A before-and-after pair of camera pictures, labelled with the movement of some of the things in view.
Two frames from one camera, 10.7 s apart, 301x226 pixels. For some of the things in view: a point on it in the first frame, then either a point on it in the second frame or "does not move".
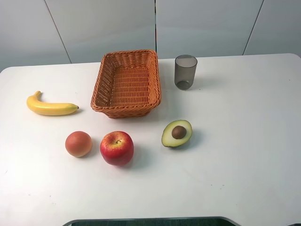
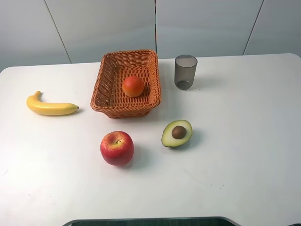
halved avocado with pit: (176, 133) does not move
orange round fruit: (78, 143) → (133, 86)
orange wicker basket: (128, 84) does not move
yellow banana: (36, 105) does not move
